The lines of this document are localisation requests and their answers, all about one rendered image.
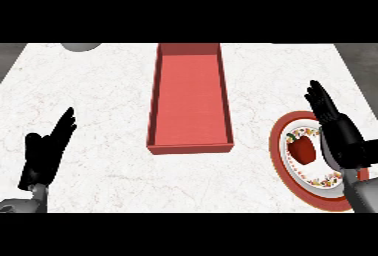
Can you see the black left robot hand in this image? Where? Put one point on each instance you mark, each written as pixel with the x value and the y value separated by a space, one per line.
pixel 42 156

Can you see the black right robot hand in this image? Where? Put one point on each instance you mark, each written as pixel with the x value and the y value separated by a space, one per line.
pixel 339 133

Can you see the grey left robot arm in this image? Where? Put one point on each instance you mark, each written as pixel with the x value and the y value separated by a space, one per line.
pixel 26 201

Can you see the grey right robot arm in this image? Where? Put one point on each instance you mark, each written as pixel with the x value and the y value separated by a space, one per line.
pixel 361 193

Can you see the red bell pepper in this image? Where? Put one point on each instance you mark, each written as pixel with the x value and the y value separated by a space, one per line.
pixel 301 150

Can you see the red-rimmed white plate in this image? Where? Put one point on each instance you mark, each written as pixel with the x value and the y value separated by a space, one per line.
pixel 299 173

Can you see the red cardboard box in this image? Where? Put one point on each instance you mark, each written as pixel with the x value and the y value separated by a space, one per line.
pixel 189 100

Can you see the grey round object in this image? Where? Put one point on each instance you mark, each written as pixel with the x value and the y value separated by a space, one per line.
pixel 79 46

